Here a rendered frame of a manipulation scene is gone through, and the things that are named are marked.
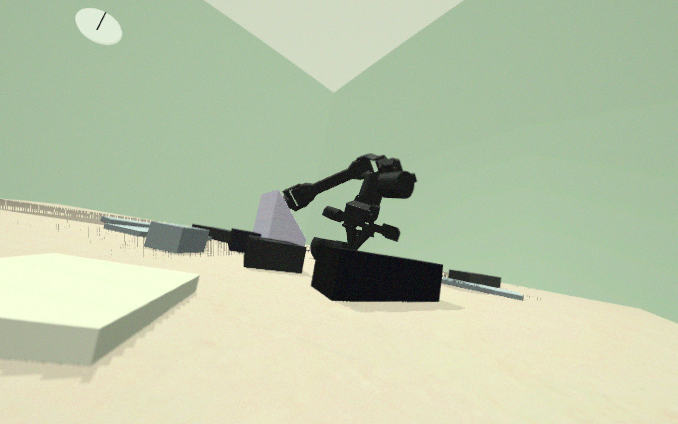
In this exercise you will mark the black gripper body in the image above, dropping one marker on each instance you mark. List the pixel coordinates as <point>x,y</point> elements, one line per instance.
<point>390,232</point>

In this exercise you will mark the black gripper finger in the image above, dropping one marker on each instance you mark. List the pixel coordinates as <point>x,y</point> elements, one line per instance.
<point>362,236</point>
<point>351,235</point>

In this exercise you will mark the dark grey controller unit with green rocker switches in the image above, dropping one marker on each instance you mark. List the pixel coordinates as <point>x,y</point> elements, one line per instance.
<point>315,241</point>

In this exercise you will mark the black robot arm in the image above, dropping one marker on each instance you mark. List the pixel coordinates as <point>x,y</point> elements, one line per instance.
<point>390,181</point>

